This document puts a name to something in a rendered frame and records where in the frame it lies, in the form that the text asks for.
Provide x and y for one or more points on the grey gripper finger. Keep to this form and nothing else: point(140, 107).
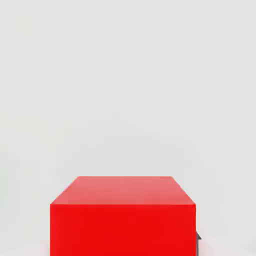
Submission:
point(198, 240)

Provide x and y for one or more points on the small red cube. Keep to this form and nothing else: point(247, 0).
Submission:
point(123, 224)

